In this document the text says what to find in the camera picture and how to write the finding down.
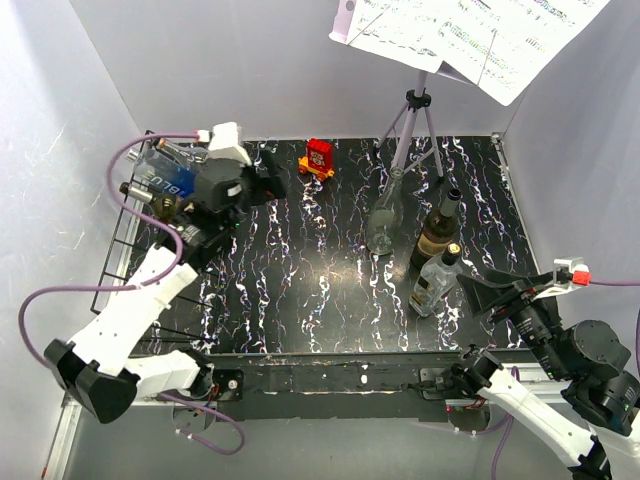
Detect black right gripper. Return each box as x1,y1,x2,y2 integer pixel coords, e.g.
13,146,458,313
455,265,569,379

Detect clear square liquor bottle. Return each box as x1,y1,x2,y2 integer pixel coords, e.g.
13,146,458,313
409,243,462,317

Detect dark red wine bottle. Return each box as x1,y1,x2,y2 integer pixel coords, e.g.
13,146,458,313
410,188,461,269

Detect green white wine bottle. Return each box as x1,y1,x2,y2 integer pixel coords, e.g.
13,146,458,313
119,182,191,224

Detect clear round glass bottle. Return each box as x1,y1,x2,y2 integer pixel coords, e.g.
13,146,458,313
365,167,404,256

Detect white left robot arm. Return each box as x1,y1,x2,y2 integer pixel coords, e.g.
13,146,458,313
44,150,287,424

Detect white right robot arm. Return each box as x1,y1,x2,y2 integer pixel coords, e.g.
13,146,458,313
451,261,639,479

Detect clear glass bottle top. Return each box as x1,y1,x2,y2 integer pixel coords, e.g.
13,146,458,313
153,138,208,168

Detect blue clear vodka bottle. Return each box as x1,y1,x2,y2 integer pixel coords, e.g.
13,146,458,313
126,148,195,198

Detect red yellow toy brick car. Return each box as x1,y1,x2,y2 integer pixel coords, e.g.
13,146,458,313
298,138,335,182

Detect lilac music stand tripod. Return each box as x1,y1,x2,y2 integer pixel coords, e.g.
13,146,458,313
372,70,445,185

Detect white sheet music pages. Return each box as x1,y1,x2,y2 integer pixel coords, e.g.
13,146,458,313
329,0,606,106

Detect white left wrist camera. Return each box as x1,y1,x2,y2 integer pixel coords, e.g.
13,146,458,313
196,122,252,166

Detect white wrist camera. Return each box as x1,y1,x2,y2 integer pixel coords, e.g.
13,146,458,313
196,122,252,166
535,257,591,300

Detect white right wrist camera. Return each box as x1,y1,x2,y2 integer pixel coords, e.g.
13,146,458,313
535,257,591,300

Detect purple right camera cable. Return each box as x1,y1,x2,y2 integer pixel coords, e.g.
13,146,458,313
587,277,640,346

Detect black wire wine rack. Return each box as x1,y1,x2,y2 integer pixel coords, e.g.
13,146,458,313
88,129,236,351

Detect black metal base frame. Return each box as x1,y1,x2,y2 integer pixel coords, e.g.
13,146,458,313
207,351,488,422

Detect aluminium rail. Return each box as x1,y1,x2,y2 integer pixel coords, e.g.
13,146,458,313
41,394,83,480

